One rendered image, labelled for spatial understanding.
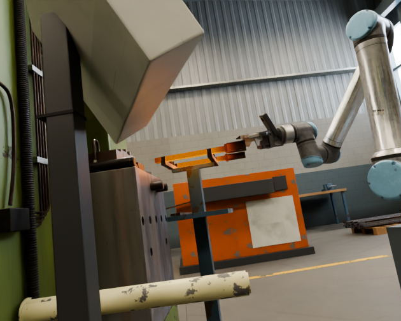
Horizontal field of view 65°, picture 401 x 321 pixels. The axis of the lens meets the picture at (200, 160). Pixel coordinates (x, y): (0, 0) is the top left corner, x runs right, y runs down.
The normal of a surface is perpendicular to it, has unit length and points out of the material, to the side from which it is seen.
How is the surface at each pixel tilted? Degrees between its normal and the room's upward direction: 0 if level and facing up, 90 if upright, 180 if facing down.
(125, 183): 90
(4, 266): 90
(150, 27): 90
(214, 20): 90
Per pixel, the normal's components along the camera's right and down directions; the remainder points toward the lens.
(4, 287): 0.99, -0.15
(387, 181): -0.80, 0.11
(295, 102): 0.06, -0.18
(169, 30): 0.35, -0.21
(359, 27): -0.82, -0.11
